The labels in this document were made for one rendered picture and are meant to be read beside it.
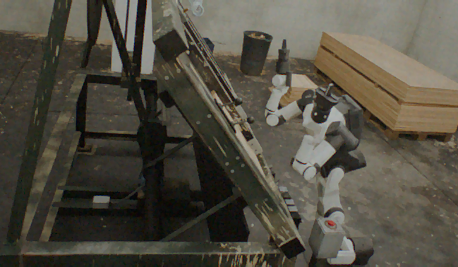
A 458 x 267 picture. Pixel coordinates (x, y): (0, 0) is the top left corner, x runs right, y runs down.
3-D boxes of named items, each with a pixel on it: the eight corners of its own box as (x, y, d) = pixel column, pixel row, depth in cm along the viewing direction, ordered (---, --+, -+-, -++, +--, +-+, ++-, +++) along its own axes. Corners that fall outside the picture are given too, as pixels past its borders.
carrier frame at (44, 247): (265, 356, 234) (300, 248, 202) (4, 374, 202) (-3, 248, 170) (212, 151, 430) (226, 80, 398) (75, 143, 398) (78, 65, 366)
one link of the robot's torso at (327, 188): (335, 208, 282) (336, 152, 262) (346, 225, 266) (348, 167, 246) (314, 212, 280) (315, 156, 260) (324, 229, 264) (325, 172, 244)
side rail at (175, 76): (277, 246, 198) (297, 235, 198) (152, 71, 149) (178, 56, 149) (274, 237, 204) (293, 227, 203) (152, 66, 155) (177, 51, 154)
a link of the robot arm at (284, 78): (281, 66, 261) (280, 84, 263) (271, 67, 254) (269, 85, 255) (296, 68, 253) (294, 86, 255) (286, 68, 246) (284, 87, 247)
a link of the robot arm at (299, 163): (297, 136, 209) (284, 168, 216) (310, 147, 202) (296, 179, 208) (311, 136, 215) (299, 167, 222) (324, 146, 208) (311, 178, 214)
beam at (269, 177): (288, 260, 204) (307, 250, 203) (278, 246, 198) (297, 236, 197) (219, 86, 401) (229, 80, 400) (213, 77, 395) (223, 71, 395)
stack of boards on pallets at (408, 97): (451, 142, 566) (474, 91, 536) (389, 140, 535) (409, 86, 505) (359, 75, 781) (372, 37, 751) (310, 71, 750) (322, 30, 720)
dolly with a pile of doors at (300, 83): (313, 115, 565) (321, 89, 550) (279, 114, 550) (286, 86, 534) (296, 97, 619) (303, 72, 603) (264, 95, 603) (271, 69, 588)
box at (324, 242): (336, 259, 210) (346, 233, 203) (315, 260, 207) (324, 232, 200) (327, 242, 221) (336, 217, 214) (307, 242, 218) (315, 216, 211)
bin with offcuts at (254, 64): (269, 78, 677) (278, 40, 652) (240, 75, 662) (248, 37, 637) (260, 66, 722) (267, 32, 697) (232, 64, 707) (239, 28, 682)
